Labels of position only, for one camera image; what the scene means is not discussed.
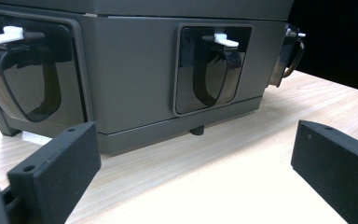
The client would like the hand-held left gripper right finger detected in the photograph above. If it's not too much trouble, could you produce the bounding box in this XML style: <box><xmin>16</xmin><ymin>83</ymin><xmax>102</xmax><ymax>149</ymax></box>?
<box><xmin>290</xmin><ymin>119</ymin><xmax>358</xmax><ymax>224</ymax></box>

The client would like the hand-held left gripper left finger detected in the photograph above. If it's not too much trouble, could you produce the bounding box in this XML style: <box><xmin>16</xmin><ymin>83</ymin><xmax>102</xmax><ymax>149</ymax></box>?
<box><xmin>7</xmin><ymin>121</ymin><xmax>103</xmax><ymax>224</ymax></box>

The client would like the dark grey dispenser machine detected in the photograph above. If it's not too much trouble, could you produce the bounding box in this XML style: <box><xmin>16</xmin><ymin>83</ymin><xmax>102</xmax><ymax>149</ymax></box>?
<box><xmin>0</xmin><ymin>0</ymin><xmax>296</xmax><ymax>157</ymax></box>

